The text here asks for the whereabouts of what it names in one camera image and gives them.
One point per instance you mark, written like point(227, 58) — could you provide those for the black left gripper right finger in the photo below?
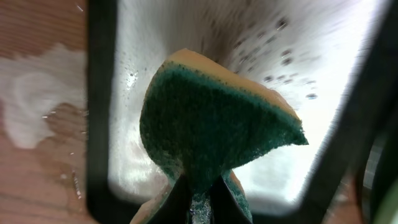
point(225, 209)

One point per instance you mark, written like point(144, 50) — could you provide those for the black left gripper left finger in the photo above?
point(176, 207)

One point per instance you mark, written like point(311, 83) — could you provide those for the green yellow sponge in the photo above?
point(201, 120)

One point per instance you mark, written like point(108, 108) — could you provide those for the rectangular black sponge tray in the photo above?
point(333, 62)

